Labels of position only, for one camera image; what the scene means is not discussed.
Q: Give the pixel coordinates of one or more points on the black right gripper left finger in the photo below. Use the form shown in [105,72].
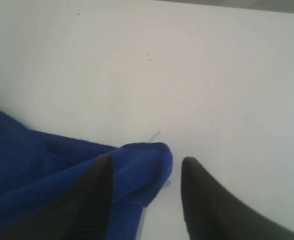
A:
[80,213]

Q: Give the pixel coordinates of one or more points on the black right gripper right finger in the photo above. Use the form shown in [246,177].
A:
[211,212]

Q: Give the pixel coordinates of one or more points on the blue towel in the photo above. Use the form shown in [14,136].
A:
[36,167]

